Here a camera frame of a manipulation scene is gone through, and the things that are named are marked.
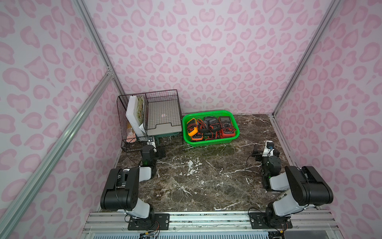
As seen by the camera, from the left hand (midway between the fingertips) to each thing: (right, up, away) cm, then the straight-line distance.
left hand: (154, 144), depth 95 cm
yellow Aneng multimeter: (+24, +11, -1) cm, 26 cm away
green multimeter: (+36, +13, +3) cm, 39 cm away
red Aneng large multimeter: (+46, +10, +3) cm, 47 cm away
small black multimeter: (+31, +11, 0) cm, 33 cm away
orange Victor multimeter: (+27, +5, +3) cm, 28 cm away
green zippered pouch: (+1, +4, +1) cm, 5 cm away
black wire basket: (-3, +18, +9) cm, 21 cm away
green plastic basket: (+36, +4, +4) cm, 37 cm away
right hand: (+67, +1, -5) cm, 67 cm away
